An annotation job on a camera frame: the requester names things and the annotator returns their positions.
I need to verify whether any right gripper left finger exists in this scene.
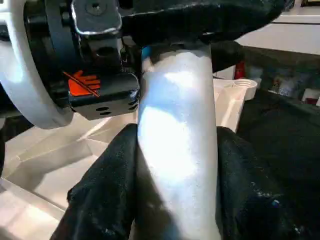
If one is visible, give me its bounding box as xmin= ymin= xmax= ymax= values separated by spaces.
xmin=50 ymin=123 xmax=142 ymax=240

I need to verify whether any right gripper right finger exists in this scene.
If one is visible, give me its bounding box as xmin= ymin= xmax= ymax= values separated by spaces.
xmin=215 ymin=126 xmax=313 ymax=240

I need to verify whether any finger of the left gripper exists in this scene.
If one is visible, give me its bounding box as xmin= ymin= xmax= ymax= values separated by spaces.
xmin=119 ymin=0 xmax=294 ymax=49
xmin=209 ymin=40 xmax=247 ymax=76

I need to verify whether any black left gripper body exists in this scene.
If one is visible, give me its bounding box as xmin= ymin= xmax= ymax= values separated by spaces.
xmin=25 ymin=0 xmax=142 ymax=122

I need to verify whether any white plastic table top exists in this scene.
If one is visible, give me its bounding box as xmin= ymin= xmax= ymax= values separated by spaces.
xmin=0 ymin=77 xmax=259 ymax=240

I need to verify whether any white plastic table leg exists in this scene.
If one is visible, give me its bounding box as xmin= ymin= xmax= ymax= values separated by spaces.
xmin=134 ymin=46 xmax=222 ymax=240

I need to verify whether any red bottle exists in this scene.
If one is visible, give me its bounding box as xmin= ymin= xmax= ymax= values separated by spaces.
xmin=234 ymin=61 xmax=247 ymax=81

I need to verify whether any white cabinet with glass doors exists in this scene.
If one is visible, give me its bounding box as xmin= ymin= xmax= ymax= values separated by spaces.
xmin=212 ymin=0 xmax=320 ymax=108

